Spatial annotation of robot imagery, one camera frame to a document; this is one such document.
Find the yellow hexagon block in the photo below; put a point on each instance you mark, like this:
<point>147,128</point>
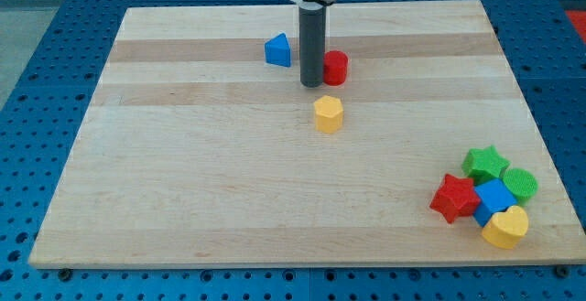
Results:
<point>328,114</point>

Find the blue triangle block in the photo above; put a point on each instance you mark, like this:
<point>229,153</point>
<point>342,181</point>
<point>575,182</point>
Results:
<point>278,51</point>

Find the green star block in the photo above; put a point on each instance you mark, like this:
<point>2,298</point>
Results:
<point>484,164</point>

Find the light wooden board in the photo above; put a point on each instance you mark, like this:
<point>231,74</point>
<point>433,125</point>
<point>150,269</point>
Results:
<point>196,153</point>

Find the blue cube block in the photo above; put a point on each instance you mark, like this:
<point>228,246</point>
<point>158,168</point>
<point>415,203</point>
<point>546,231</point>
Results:
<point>495,197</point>

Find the red star block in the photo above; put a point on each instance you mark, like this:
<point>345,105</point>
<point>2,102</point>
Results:
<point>455,197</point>

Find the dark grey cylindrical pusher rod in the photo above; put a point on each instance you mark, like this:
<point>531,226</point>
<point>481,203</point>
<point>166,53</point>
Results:
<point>311,39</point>

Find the yellow heart block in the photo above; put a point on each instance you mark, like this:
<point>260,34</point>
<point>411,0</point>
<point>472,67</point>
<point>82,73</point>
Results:
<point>506,229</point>

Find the green cylinder block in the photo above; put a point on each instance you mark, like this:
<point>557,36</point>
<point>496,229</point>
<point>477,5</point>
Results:
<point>521,183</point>

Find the red cylinder block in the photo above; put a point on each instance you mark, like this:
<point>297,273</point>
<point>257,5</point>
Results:
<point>335,67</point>

